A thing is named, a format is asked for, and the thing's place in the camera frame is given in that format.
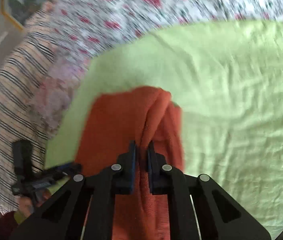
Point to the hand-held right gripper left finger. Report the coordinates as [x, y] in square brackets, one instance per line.
[132, 166]

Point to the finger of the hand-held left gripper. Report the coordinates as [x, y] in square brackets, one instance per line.
[64, 167]

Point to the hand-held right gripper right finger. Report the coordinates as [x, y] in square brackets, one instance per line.
[151, 166]

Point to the orange knit sweater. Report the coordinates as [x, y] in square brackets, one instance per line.
[121, 120]

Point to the dark red cloth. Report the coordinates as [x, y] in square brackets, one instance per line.
[2, 221]

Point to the plaid checked blanket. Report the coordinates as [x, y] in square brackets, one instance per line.
[11, 92]

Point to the pale purple floral cloth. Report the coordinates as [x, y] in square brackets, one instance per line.
[54, 92]

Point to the light green bed sheet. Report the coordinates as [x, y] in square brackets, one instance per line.
[231, 92]

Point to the white floral bed sheet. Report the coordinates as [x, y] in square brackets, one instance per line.
[156, 5]

